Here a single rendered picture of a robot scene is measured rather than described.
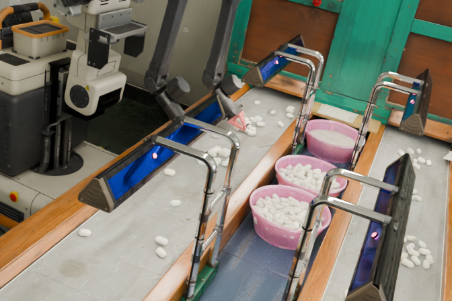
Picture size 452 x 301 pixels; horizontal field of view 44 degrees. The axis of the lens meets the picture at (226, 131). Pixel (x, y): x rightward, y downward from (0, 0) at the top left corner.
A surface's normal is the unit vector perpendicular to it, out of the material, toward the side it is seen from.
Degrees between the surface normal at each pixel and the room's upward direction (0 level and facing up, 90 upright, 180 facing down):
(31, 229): 0
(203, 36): 90
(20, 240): 0
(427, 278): 0
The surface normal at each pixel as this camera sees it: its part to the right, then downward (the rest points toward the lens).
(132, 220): 0.18, -0.89
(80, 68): -0.44, 0.30
